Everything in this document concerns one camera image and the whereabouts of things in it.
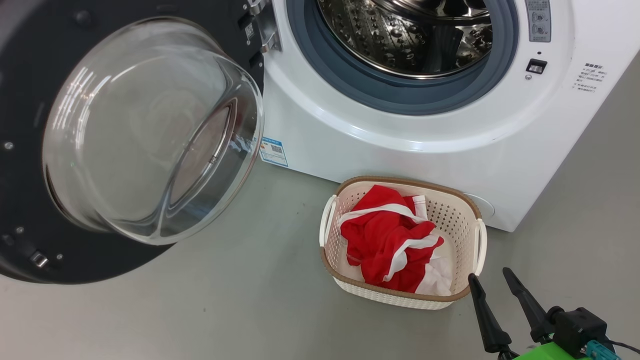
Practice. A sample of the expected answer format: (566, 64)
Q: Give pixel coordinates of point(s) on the grey rubber door gasket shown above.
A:
(400, 95)

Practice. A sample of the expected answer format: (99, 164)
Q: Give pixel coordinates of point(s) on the teal right camera connector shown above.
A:
(600, 351)

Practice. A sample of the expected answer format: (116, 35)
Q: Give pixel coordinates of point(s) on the grey instruction sticker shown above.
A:
(538, 20)

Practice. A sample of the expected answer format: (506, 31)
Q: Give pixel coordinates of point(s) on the steel washer drum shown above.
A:
(400, 40)

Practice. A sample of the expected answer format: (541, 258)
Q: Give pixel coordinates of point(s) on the cream laundry basket brown rim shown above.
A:
(465, 220)

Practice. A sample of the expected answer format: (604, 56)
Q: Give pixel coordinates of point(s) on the black washer door with glass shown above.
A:
(30, 75)

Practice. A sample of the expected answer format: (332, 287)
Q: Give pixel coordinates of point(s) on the round white filter cover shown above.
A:
(482, 205)

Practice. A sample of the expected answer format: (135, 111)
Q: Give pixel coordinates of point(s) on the red and white garment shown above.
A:
(380, 240)

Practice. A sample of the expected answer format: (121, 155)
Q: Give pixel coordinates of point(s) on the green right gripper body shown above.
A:
(545, 354)

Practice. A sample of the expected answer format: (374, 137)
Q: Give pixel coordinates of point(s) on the metal door hinge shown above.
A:
(267, 30)

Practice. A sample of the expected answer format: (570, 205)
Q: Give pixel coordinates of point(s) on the printed warning text label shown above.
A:
(591, 77)

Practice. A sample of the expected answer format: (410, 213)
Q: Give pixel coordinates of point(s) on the black door lock latch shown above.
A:
(536, 66)

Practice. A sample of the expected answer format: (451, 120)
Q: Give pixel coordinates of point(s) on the blue energy label sticker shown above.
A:
(273, 151)

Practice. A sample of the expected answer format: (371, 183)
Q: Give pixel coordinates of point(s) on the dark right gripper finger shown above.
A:
(492, 325)
(535, 315)

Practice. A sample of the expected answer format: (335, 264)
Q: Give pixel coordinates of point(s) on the white front-load washing machine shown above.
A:
(400, 145)

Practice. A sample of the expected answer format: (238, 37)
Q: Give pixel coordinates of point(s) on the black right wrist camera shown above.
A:
(580, 327)

